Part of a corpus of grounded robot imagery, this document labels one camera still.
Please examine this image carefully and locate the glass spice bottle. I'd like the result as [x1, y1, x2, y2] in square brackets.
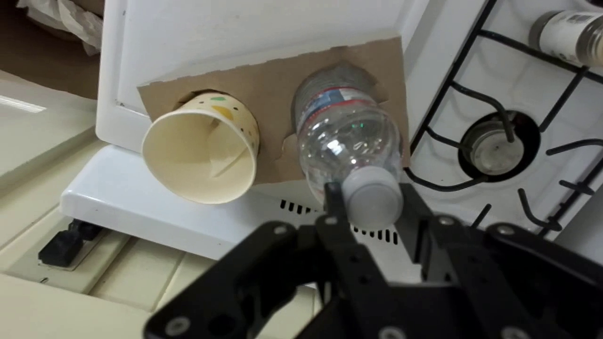
[528, 9, 603, 66]

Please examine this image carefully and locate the black stove grate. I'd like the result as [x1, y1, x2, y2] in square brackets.
[407, 0, 603, 239]

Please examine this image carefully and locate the clear plastic water bottle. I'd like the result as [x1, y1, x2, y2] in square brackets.
[292, 62, 403, 230]

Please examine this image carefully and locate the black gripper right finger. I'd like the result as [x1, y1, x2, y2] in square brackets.
[396, 182, 603, 339]

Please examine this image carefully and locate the white gas stove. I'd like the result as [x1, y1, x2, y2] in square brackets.
[60, 0, 601, 258]

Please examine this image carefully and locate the paper cup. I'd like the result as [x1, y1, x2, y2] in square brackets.
[143, 92, 260, 205]

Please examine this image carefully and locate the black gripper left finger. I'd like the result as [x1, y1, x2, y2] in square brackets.
[141, 182, 388, 339]

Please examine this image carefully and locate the brown cardboard box holder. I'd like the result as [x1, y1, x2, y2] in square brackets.
[139, 36, 409, 182]

